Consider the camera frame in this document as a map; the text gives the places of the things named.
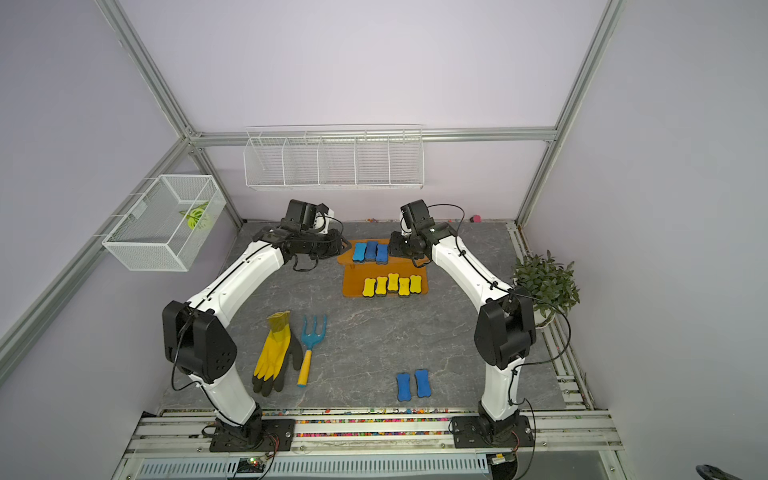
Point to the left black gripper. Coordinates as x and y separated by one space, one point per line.
336 247

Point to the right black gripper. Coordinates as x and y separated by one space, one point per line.
395 245

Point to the blue whiteboard eraser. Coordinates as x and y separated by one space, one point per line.
423 386
404 393
382 255
359 254
371 251

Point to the orange two-tier wooden shelf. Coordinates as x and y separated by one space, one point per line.
356 273

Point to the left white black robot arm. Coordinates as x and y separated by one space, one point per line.
197 341

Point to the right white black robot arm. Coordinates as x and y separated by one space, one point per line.
505 328

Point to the yellow whiteboard eraser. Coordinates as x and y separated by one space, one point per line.
381 287
404 287
393 282
369 287
415 284

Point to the blue yellow garden fork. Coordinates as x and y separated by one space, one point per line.
313 333

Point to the yellow black gardening glove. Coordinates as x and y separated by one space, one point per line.
281 349

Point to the green toy in basket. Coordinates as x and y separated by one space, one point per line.
197 217

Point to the potted green plant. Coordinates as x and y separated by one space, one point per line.
550 283

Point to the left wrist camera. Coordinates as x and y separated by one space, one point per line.
302 216

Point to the long white wire wall basket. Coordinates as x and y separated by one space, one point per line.
334 157

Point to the white wire side basket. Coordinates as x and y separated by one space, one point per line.
153 236

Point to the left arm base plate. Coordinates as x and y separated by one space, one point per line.
262 435

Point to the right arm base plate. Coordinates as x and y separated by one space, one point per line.
477 431

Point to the aluminium rail frame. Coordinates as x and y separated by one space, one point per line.
375 443

